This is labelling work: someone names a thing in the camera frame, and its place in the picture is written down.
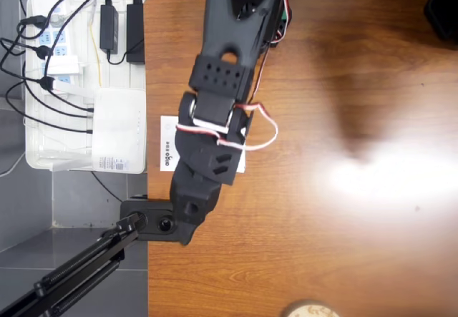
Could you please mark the slim black power adapter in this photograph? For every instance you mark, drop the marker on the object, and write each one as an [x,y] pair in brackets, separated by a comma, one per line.
[109,27]

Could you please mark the black leader arm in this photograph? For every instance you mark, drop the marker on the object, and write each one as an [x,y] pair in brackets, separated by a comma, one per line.
[443,13]

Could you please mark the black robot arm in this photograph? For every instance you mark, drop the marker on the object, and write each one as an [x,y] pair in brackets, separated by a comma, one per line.
[229,27]

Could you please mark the white orange mouse box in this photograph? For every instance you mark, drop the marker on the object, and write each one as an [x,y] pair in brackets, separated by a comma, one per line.
[166,141]

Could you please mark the black desk clamp base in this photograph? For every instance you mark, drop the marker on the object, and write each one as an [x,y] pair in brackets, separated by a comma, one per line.
[150,224]

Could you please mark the white charger plug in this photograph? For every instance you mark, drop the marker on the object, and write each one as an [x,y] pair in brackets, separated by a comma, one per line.
[64,66]

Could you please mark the white power strip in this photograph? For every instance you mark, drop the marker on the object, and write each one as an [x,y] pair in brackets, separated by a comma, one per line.
[61,38]

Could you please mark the round wooden coaster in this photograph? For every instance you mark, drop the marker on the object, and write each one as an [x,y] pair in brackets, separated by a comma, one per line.
[311,310]

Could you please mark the wide black power adapter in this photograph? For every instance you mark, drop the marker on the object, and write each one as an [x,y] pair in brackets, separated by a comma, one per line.
[135,34]

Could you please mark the white router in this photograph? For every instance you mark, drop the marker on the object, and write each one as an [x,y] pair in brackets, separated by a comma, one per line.
[118,131]

